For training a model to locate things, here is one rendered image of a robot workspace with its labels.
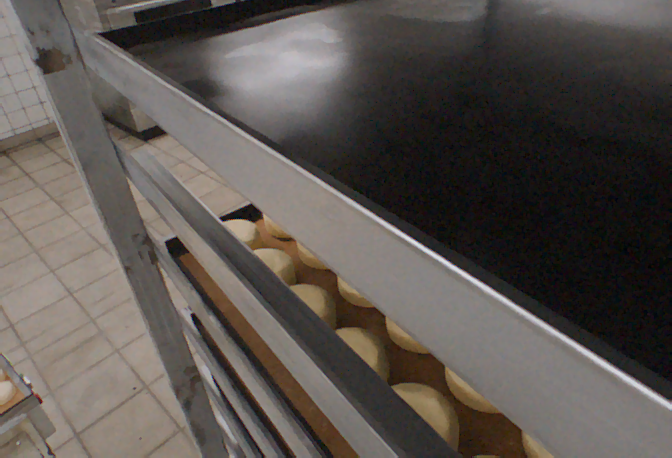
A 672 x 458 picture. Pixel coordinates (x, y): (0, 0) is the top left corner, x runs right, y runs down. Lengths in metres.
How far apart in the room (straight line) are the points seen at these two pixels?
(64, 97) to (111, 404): 2.13
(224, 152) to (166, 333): 0.36
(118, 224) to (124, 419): 1.97
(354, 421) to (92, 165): 0.30
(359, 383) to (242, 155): 0.11
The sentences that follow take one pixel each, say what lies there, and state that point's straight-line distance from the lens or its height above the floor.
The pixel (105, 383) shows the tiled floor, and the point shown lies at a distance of 2.56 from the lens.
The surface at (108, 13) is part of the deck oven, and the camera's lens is 4.38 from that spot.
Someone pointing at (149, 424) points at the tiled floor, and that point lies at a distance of 2.33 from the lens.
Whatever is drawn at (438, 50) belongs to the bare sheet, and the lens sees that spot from 0.31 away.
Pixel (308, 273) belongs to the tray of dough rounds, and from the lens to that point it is 0.42.
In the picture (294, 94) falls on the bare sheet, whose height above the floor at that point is 1.67.
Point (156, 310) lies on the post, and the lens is 0.51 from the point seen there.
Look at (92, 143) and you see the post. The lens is 0.42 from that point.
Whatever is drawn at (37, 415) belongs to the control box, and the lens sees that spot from 1.45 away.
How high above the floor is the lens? 1.76
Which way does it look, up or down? 33 degrees down
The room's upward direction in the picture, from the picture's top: 7 degrees counter-clockwise
